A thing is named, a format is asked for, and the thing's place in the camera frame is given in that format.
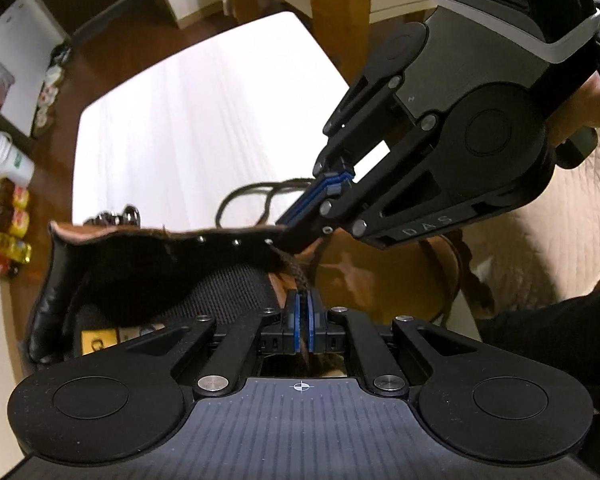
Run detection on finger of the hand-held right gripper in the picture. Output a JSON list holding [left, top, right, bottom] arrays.
[[279, 114, 462, 257], [276, 61, 417, 225]]

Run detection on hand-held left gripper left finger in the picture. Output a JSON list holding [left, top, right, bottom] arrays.
[[115, 290, 305, 397]]

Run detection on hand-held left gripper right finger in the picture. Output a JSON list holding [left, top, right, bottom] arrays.
[[306, 290, 483, 398]]

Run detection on dark brown shoelace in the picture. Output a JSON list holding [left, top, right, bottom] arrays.
[[215, 176, 468, 361]]

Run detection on brown leather boot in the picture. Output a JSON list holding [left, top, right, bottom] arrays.
[[25, 204, 498, 381]]

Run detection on row of shoes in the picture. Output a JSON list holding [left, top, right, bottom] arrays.
[[32, 42, 75, 137]]

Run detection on person's right hand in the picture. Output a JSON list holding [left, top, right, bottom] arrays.
[[546, 79, 600, 147]]

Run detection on white dining table wooden legs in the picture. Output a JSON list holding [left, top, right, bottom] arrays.
[[207, 0, 433, 88]]

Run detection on beige quilted sofa cover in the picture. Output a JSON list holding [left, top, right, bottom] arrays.
[[472, 124, 600, 322]]

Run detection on person's black clothing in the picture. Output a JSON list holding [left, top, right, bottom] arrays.
[[477, 284, 600, 397]]

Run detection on group of cooking oil bottles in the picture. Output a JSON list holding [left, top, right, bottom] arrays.
[[0, 175, 34, 279]]

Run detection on white plastic bucket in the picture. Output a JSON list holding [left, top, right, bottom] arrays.
[[0, 125, 34, 187]]

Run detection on white cabinet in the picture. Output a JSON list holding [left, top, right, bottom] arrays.
[[0, 0, 67, 137]]

